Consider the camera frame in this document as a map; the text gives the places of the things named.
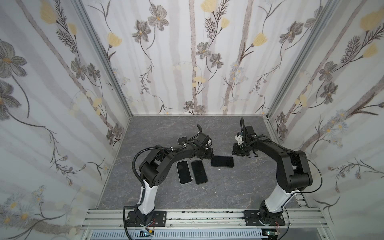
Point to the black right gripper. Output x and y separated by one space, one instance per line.
241 149

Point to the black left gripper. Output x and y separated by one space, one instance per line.
210 153

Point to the black phone case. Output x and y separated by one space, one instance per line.
193 177
222 166

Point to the blue phone black screen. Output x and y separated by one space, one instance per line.
181 140

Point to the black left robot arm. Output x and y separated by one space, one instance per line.
152 165

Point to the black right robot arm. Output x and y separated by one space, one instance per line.
293 175

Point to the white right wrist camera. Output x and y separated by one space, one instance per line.
239 139

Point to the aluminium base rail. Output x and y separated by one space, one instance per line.
302 223

